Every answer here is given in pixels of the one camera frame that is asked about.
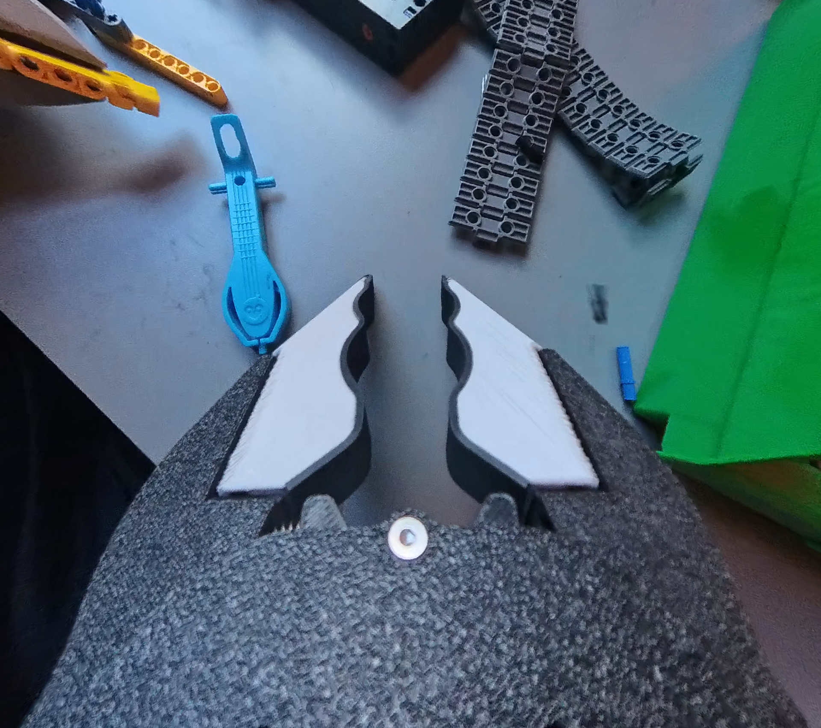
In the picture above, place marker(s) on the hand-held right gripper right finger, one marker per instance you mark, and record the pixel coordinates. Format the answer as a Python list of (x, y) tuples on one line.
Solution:
[(513, 413)]

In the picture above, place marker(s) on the small black pin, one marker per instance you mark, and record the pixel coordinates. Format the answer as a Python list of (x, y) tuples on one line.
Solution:
[(531, 147)]

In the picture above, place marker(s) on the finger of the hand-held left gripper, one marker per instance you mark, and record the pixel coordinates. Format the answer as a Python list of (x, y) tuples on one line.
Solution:
[(32, 22), (25, 96)]

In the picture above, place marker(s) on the yellow long perforated beam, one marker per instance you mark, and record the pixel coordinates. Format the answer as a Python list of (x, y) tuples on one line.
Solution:
[(96, 83)]

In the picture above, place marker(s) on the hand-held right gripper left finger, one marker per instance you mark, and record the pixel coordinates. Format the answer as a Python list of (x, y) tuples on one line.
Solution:
[(301, 407)]

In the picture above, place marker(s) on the green plastic bin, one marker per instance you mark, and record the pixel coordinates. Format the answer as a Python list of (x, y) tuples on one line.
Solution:
[(737, 292)]

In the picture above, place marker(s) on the grey desk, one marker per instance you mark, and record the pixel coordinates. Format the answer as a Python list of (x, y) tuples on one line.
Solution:
[(359, 163)]

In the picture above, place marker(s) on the blue plastic brick separator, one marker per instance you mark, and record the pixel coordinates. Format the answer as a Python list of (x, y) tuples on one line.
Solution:
[(247, 240)]

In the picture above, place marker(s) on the small blue pin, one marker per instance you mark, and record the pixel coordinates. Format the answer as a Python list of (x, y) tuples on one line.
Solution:
[(626, 372)]

